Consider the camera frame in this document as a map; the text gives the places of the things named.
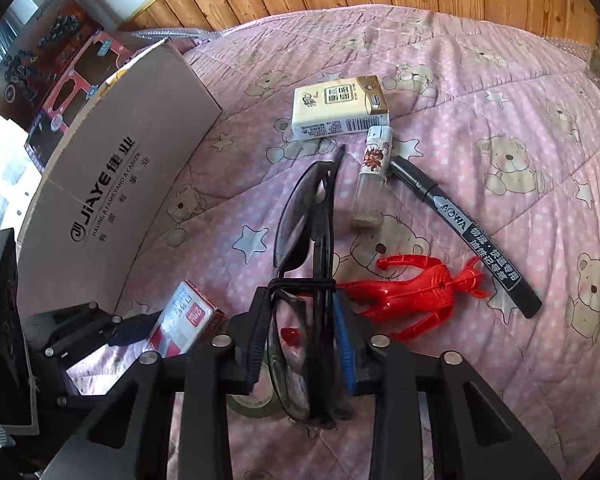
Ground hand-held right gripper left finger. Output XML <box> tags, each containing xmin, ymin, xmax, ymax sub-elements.
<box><xmin>45</xmin><ymin>285</ymin><xmax>281</xmax><ymax>480</ymax></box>

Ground clear tape roll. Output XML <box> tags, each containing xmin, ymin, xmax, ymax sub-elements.
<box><xmin>227</xmin><ymin>360</ymin><xmax>286</xmax><ymax>418</ymax></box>

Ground red plastic toy figure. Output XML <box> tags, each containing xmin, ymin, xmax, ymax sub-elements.
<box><xmin>280</xmin><ymin>254</ymin><xmax>492</xmax><ymax>346</ymax></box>

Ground small red and white packet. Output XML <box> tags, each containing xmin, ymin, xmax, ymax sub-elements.
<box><xmin>145</xmin><ymin>280</ymin><xmax>226</xmax><ymax>359</ymax></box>

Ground black marker pen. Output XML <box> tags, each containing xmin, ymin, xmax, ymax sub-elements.
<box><xmin>389</xmin><ymin>155</ymin><xmax>543</xmax><ymax>320</ymax></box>

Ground white cigarette pack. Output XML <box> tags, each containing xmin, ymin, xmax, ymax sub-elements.
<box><xmin>291</xmin><ymin>75</ymin><xmax>390</xmax><ymax>142</ymax></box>

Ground clear lighter with red print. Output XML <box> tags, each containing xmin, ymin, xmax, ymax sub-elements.
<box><xmin>349</xmin><ymin>126</ymin><xmax>395</xmax><ymax>231</ymax></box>

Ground pink bear print blanket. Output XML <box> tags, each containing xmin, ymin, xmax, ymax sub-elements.
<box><xmin>65</xmin><ymin>7</ymin><xmax>600</xmax><ymax>480</ymax></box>

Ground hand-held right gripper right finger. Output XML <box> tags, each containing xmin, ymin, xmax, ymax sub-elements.
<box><xmin>330</xmin><ymin>292</ymin><xmax>563</xmax><ymax>480</ymax></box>

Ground black sunglasses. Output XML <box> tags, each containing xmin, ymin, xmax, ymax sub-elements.
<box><xmin>266</xmin><ymin>145</ymin><xmax>356</xmax><ymax>431</ymax></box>

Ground dark robot toy box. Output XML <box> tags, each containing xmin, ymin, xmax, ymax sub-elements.
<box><xmin>0</xmin><ymin>0</ymin><xmax>106</xmax><ymax>128</ymax></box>

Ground cardboard box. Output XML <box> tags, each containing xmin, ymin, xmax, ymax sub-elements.
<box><xmin>16</xmin><ymin>37</ymin><xmax>224</xmax><ymax>318</ymax></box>

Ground clear bubble wrap sheet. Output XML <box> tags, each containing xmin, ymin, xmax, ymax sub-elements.
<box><xmin>130</xmin><ymin>27</ymin><xmax>221</xmax><ymax>45</ymax></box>

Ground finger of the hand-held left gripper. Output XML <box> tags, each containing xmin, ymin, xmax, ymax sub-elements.
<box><xmin>22</xmin><ymin>302</ymin><xmax>164</xmax><ymax>361</ymax></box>
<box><xmin>55</xmin><ymin>360</ymin><xmax>116</xmax><ymax>411</ymax></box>

